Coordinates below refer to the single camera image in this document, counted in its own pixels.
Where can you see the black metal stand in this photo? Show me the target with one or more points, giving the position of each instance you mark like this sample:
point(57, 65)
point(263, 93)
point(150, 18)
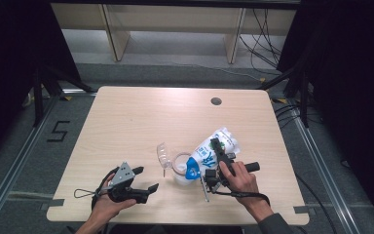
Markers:
point(38, 97)
point(303, 97)

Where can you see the black curtain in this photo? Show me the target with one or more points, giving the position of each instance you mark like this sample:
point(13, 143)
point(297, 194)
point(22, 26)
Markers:
point(354, 65)
point(6, 48)

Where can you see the grey tape piece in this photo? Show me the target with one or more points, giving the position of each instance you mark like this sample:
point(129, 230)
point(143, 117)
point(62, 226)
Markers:
point(302, 209)
point(56, 202)

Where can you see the person's left hand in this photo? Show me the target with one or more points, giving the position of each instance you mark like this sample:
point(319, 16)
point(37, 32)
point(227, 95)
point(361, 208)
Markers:
point(105, 209)

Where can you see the clear glass jar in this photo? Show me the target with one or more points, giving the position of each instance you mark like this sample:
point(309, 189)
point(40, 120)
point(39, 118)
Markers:
point(181, 178)

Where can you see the beige wooden shelf unit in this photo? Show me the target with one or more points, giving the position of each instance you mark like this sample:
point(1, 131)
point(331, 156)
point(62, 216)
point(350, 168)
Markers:
point(175, 18)

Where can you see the metal floor rail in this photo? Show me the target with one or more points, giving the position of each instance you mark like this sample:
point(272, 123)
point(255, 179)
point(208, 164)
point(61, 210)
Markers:
point(321, 164)
point(21, 156)

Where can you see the person's right hand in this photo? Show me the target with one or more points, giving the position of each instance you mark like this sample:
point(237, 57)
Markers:
point(243, 182)

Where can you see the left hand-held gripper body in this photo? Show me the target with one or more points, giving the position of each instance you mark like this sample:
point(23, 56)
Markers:
point(123, 175)

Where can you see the white stand-up pouch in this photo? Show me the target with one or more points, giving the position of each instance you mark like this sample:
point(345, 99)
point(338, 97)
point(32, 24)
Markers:
point(204, 152)

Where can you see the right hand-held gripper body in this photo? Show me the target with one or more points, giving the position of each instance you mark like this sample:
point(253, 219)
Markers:
point(212, 180)

